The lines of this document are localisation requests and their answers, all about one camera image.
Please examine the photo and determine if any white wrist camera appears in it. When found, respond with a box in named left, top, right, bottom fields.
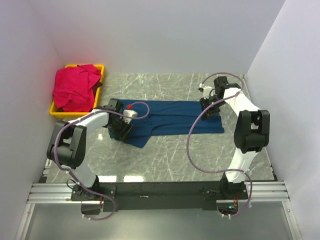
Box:
left=198, top=83, right=213, bottom=99
left=123, top=109, right=138, bottom=119

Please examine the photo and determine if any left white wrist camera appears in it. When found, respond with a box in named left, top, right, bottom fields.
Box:
left=123, top=109, right=138, bottom=119

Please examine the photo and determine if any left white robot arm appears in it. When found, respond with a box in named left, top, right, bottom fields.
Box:
left=46, top=98, right=138, bottom=201

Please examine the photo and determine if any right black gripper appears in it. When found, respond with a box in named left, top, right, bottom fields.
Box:
left=199, top=96, right=226, bottom=122

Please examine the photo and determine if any black base beam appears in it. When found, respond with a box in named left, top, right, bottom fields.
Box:
left=70, top=181, right=249, bottom=213

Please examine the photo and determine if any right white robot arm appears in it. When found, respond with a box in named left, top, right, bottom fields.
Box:
left=198, top=76, right=270, bottom=200

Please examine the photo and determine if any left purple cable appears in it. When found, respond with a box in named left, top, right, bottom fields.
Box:
left=53, top=101, right=151, bottom=221

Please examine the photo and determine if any yellow plastic bin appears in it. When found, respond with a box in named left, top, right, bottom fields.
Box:
left=48, top=63, right=106, bottom=118

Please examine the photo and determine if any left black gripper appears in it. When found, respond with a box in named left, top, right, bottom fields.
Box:
left=107, top=116, right=134, bottom=144

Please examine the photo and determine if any purple cable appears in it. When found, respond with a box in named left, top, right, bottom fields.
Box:
left=53, top=101, right=151, bottom=221
left=186, top=72, right=253, bottom=219

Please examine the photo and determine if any pink t shirt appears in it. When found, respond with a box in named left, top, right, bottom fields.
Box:
left=52, top=63, right=104, bottom=113

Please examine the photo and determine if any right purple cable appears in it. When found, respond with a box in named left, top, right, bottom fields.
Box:
left=186, top=72, right=253, bottom=219

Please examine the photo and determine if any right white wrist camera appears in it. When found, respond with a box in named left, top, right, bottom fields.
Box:
left=198, top=83, right=213, bottom=99

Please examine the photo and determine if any blue t shirt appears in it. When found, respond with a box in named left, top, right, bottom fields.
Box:
left=115, top=98, right=225, bottom=148

